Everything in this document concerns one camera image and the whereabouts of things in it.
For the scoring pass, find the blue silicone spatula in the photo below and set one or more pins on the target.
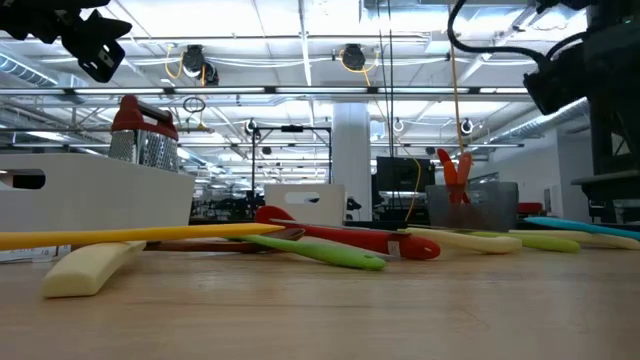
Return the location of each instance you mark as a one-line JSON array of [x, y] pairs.
[[590, 227]]

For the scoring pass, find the grey translucent plastic bin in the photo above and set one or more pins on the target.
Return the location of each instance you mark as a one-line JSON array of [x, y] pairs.
[[490, 205]]

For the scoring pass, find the black display screen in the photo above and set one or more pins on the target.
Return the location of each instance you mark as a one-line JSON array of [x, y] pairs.
[[400, 175]]

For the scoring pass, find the white plastic bin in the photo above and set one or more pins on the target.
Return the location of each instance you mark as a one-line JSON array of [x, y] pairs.
[[100, 195], [320, 210]]

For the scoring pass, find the red silicone spoon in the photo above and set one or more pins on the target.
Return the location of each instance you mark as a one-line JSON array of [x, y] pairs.
[[350, 239]]

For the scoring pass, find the green silicone spatula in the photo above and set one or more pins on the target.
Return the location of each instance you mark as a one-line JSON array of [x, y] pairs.
[[325, 253]]

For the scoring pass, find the silver ventilation duct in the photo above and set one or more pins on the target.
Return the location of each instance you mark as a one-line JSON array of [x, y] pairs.
[[550, 122]]

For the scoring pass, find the black metal stand frame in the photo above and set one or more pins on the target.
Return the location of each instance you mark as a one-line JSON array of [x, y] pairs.
[[292, 128]]

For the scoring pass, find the brown wooden spoon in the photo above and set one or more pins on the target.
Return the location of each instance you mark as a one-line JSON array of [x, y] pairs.
[[200, 246]]

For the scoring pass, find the yellow silicone spatula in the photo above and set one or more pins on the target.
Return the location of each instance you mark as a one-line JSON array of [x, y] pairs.
[[125, 235]]

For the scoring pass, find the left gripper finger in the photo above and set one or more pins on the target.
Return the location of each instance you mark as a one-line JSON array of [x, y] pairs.
[[110, 20], [110, 33]]

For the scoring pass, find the red silicone spatula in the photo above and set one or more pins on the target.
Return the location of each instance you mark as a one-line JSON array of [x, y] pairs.
[[465, 167]]

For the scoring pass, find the orange silicone spatula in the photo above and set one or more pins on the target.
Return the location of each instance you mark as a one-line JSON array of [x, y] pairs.
[[448, 172]]

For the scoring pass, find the white building column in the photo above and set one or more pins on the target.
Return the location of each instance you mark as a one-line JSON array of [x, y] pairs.
[[352, 160]]

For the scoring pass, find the green silicone spoon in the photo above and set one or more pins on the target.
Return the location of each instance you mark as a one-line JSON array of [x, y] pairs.
[[550, 244]]

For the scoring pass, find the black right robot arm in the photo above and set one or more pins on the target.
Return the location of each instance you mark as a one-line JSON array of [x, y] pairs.
[[615, 75]]

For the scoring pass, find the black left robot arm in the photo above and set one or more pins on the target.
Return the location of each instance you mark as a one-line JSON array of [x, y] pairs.
[[20, 20]]

